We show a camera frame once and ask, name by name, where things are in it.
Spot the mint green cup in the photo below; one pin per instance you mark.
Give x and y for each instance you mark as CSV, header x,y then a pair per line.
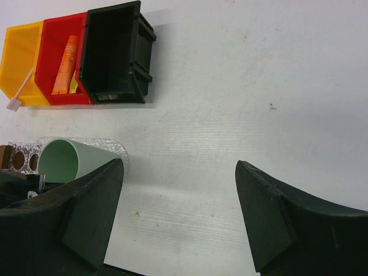
x,y
63,160

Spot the yellow toothpaste tube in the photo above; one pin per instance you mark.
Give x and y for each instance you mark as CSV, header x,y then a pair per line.
x,y
73,86

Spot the orange toothpaste tube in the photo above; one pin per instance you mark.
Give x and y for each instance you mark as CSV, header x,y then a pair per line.
x,y
67,67

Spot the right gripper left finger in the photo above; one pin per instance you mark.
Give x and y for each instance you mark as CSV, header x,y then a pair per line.
x,y
64,231

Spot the black plastic bin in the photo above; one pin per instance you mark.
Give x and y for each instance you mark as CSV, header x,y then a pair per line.
x,y
116,55

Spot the yellow plastic bin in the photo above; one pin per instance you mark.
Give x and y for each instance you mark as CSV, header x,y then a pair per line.
x,y
19,57

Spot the clear toothbrush holder brown ends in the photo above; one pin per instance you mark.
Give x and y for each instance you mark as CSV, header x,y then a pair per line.
x,y
20,157

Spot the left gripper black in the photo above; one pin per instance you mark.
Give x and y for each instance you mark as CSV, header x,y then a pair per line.
x,y
30,190

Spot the clear textured oval tray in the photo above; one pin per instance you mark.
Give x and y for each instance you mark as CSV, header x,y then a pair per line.
x,y
102,143

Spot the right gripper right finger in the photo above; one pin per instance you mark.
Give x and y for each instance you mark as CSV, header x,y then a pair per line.
x,y
291,232

